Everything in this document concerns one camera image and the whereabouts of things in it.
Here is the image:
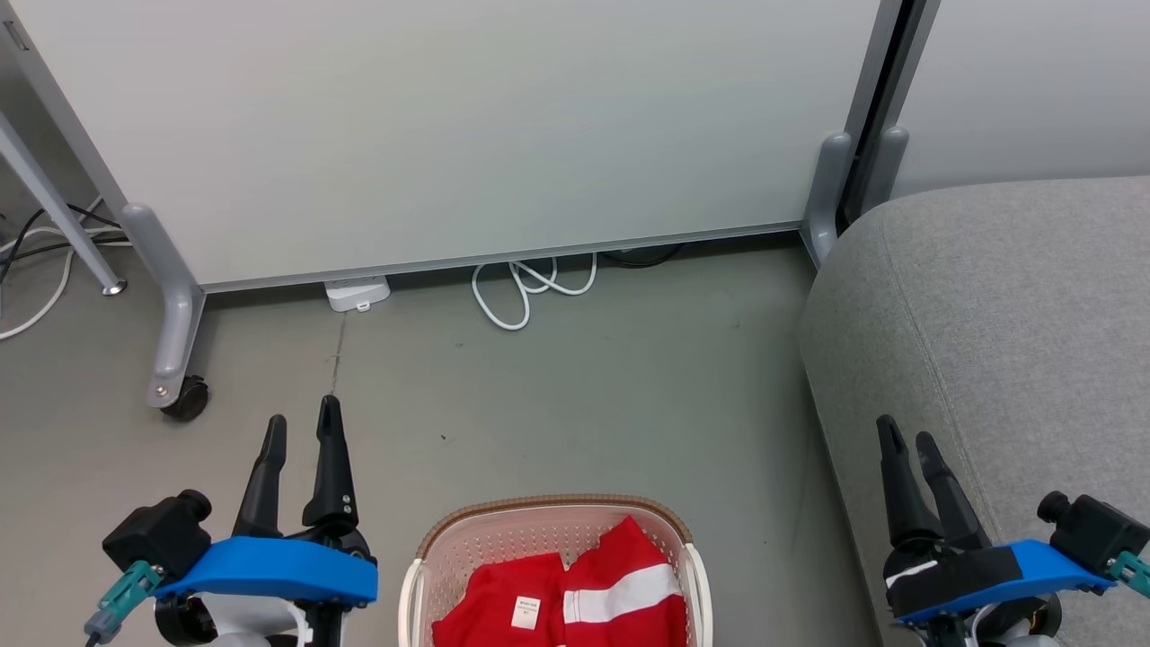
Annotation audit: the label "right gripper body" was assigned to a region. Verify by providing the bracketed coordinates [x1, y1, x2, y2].
[883, 544, 1063, 647]

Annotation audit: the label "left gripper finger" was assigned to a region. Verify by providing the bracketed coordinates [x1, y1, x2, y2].
[232, 414, 288, 539]
[302, 395, 360, 530]

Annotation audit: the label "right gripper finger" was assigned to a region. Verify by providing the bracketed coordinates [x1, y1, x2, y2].
[915, 431, 994, 552]
[876, 414, 944, 552]

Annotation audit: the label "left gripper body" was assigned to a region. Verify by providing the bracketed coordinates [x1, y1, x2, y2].
[153, 527, 378, 647]

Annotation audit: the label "red garment with white stripe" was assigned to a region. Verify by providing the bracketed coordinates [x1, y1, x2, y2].
[431, 515, 689, 647]

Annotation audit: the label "grey fabric sofa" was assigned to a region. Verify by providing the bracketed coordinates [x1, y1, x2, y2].
[797, 175, 1150, 647]

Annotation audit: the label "black tape patch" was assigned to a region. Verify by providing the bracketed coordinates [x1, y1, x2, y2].
[888, 546, 1026, 621]

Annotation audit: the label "black caster wheel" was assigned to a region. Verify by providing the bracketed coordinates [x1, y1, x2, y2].
[162, 376, 210, 421]

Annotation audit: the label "white laundry basket brown rim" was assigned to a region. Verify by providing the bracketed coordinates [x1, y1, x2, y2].
[398, 493, 714, 647]

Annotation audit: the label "white power strip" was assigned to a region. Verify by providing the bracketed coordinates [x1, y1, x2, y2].
[323, 275, 393, 314]

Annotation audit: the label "grey partition foot with caster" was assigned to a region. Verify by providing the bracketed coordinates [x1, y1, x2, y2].
[120, 202, 209, 411]

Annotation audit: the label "grey metal table leg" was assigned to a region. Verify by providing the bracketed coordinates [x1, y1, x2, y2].
[0, 111, 128, 297]

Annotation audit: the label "large white partition board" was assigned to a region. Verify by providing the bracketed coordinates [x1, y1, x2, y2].
[0, 0, 904, 294]

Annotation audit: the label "narrow white partition board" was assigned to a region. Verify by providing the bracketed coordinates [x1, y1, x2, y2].
[889, 0, 1150, 200]

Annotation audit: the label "left blue camera bracket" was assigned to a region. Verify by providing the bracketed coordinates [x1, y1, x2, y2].
[153, 536, 379, 605]

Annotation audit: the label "left teal cable connector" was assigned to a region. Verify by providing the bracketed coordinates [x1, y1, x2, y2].
[84, 560, 168, 646]

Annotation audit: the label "teal cable connector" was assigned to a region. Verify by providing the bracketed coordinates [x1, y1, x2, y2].
[1109, 550, 1150, 599]
[84, 560, 168, 646]

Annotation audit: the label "right teal cable connector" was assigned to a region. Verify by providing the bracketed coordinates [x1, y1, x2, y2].
[1109, 550, 1150, 599]

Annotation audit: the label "coiled white cable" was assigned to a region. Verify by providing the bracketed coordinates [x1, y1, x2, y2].
[471, 253, 599, 332]

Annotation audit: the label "long white cable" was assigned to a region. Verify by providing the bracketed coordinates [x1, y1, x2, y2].
[0, 196, 132, 342]

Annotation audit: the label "thin black cables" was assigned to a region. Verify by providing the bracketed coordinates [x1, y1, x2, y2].
[0, 203, 129, 281]

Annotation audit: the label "black floor cable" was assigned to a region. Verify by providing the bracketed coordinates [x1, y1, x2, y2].
[597, 243, 686, 270]

